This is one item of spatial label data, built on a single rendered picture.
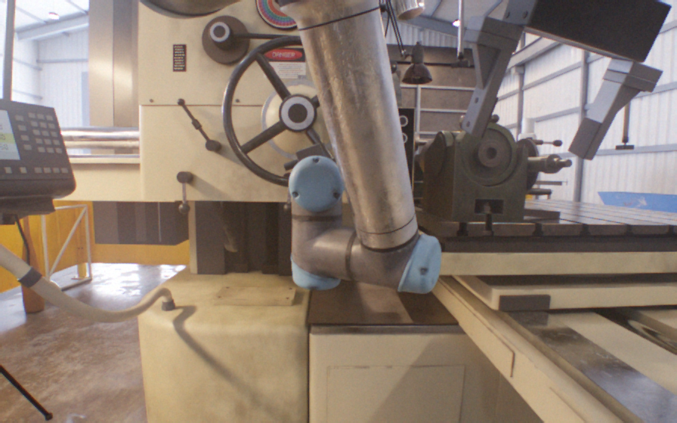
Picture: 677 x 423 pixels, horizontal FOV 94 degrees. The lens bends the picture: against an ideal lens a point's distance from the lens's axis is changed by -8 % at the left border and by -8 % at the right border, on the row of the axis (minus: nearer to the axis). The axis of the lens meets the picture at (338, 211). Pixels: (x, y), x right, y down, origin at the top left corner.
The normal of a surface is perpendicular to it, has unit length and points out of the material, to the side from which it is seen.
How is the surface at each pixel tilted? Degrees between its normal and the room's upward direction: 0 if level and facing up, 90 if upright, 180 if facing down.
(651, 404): 0
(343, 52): 118
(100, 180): 90
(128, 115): 90
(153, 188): 90
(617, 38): 113
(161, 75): 90
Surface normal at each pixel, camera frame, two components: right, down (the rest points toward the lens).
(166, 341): -0.30, 0.10
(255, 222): 0.04, 0.11
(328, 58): -0.41, 0.58
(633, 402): 0.02, -0.99
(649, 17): 0.07, 0.49
